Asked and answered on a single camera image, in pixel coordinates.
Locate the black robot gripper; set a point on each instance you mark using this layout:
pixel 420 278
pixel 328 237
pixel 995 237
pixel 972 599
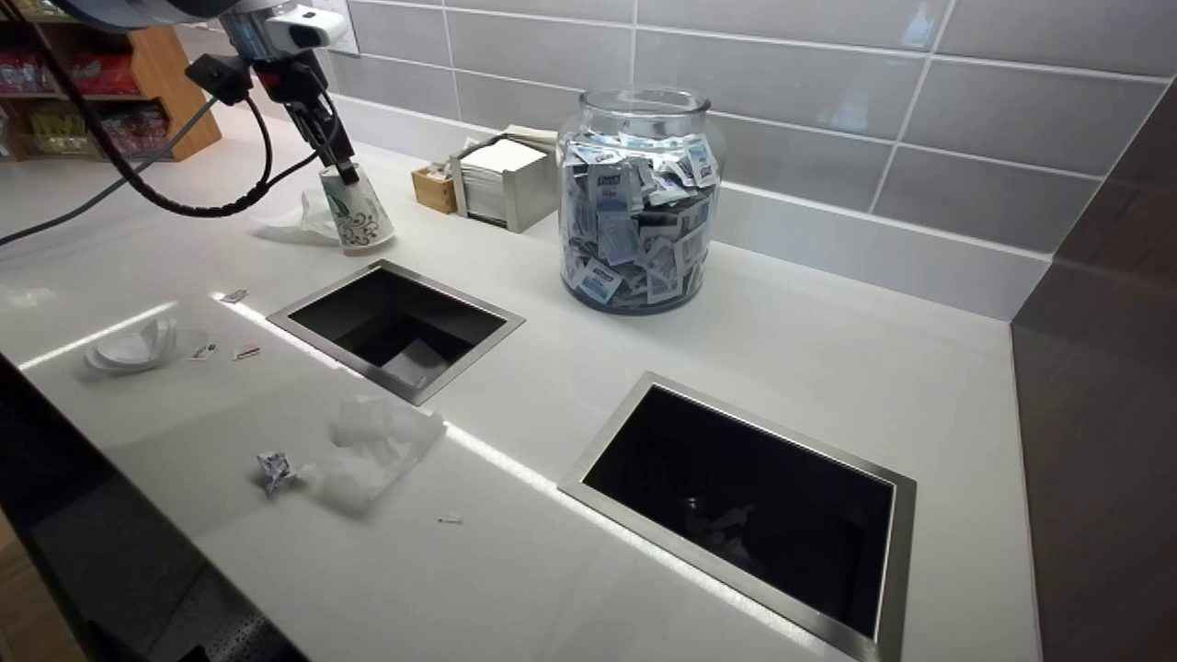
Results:
pixel 300 87

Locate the patterned paper cup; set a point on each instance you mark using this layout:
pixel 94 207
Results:
pixel 358 214

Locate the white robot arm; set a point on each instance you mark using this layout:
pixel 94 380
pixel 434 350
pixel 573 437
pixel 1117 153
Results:
pixel 274 38

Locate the white tissue behind cup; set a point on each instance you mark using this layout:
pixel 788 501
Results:
pixel 310 226

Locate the white plastic cup lid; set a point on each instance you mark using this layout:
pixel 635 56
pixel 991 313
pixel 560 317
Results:
pixel 132 350

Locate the small wooden packet box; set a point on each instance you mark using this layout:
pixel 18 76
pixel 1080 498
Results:
pixel 434 188

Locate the near square counter opening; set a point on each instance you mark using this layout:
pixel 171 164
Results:
pixel 397 329

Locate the square counter opening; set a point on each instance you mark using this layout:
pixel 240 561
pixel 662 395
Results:
pixel 397 329
pixel 814 533

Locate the wooden snack shelf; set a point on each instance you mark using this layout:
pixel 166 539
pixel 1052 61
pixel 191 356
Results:
pixel 136 87

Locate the crumpled white napkin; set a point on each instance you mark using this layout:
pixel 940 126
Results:
pixel 372 445

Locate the glass jar of packets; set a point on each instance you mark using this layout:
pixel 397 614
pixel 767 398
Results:
pixel 636 180

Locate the small crumpled foil wrapper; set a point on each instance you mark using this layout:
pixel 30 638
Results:
pixel 274 473

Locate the far square counter opening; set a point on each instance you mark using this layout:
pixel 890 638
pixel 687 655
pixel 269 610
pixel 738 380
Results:
pixel 814 533

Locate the white wall outlet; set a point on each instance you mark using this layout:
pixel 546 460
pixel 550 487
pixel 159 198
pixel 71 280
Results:
pixel 345 41

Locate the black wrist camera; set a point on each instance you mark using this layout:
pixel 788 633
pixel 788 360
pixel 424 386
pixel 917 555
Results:
pixel 220 76

